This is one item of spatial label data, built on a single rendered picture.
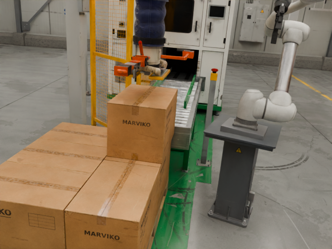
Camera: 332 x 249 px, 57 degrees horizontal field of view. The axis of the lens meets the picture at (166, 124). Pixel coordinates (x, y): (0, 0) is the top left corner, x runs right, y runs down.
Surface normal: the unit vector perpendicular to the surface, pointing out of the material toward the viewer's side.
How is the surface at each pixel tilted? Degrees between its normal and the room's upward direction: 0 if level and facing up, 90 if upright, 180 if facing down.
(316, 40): 90
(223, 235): 0
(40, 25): 90
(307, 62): 90
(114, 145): 90
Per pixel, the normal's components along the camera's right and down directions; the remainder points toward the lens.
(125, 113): -0.16, 0.33
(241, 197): -0.41, 0.29
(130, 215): 0.07, -0.94
